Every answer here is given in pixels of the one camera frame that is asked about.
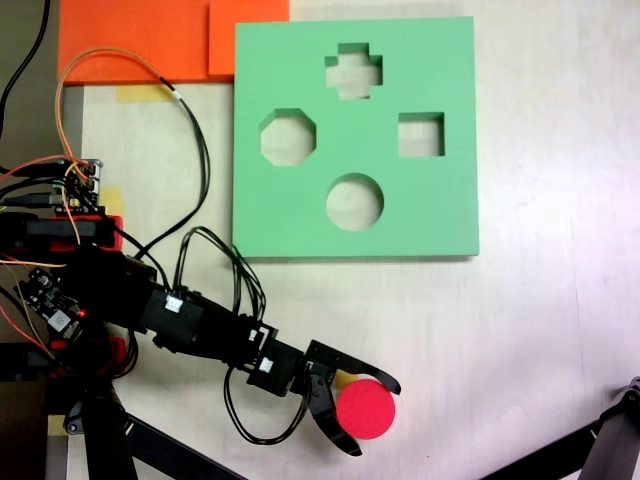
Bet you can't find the red cylinder block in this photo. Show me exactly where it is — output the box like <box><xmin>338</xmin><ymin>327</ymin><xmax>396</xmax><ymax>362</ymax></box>
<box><xmin>335</xmin><ymin>378</ymin><xmax>397</xmax><ymax>441</ymax></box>

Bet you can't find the green shape sorter board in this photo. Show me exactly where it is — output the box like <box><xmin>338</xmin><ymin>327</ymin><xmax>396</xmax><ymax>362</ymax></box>
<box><xmin>231</xmin><ymin>16</ymin><xmax>481</xmax><ymax>260</ymax></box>

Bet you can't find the notched black tripod leg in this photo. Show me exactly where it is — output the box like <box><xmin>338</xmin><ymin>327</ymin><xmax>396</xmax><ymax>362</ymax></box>
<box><xmin>582</xmin><ymin>375</ymin><xmax>640</xmax><ymax>480</ymax></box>

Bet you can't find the black circuit board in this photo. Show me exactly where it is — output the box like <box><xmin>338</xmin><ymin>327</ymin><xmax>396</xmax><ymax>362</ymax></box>
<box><xmin>19</xmin><ymin>267</ymin><xmax>84</xmax><ymax>334</ymax></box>

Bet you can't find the small circuit board with connectors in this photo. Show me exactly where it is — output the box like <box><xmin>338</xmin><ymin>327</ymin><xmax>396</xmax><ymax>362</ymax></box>
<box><xmin>52</xmin><ymin>158</ymin><xmax>106</xmax><ymax>217</ymax></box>

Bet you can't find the black table clamp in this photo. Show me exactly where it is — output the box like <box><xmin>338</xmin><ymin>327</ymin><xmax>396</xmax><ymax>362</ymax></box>
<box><xmin>0</xmin><ymin>343</ymin><xmax>56</xmax><ymax>384</ymax></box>
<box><xmin>0</xmin><ymin>212</ymin><xmax>109</xmax><ymax>251</ymax></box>

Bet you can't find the black servo cable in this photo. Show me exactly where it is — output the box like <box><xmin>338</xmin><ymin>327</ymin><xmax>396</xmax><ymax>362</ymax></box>
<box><xmin>222</xmin><ymin>367</ymin><xmax>309</xmax><ymax>446</ymax></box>
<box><xmin>177</xmin><ymin>226</ymin><xmax>267</xmax><ymax>329</ymax></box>

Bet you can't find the red base mount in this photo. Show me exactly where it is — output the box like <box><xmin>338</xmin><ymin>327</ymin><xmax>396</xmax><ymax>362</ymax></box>
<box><xmin>49</xmin><ymin>213</ymin><xmax>125</xmax><ymax>251</ymax></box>
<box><xmin>49</xmin><ymin>337</ymin><xmax>126</xmax><ymax>379</ymax></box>

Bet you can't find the thin black wire pair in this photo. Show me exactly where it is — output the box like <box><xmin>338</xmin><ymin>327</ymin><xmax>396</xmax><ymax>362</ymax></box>
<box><xmin>132</xmin><ymin>74</ymin><xmax>212</xmax><ymax>264</ymax></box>

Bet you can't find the black USB cable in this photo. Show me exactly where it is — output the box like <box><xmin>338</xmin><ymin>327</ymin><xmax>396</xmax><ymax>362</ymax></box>
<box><xmin>0</xmin><ymin>193</ymin><xmax>66</xmax><ymax>207</ymax></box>

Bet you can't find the orange wire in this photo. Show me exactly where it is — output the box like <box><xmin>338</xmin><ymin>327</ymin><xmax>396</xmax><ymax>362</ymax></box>
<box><xmin>53</xmin><ymin>47</ymin><xmax>174</xmax><ymax>169</ymax></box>

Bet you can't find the thick black cable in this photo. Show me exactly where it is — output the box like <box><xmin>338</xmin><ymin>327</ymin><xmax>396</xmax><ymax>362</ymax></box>
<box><xmin>0</xmin><ymin>0</ymin><xmax>52</xmax><ymax>141</ymax></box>

